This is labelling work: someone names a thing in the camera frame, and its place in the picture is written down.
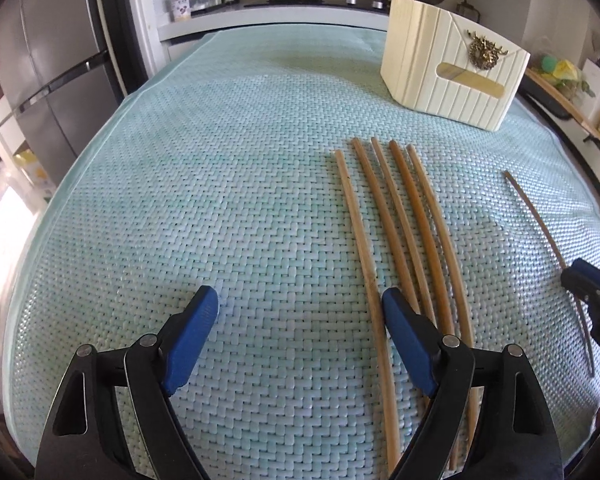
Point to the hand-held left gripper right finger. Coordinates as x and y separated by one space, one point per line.
410 345

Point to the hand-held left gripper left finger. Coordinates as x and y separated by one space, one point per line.
190 340

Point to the single wooden chopstick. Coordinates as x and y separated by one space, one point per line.
542 226

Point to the row of wooden chopsticks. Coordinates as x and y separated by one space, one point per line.
352 210

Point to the cream ribbed utensil holder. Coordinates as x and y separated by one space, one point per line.
450 80

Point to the light blue woven mat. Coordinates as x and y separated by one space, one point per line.
230 185

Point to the wooden cutting board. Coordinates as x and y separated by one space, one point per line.
560 97

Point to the basket of green yellow produce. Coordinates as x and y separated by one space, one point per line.
562 74

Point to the yellow cardboard box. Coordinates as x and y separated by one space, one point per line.
32 165

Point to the grey refrigerator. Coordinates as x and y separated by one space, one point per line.
55 60

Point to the spice jar black lid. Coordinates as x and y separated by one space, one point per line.
180 7

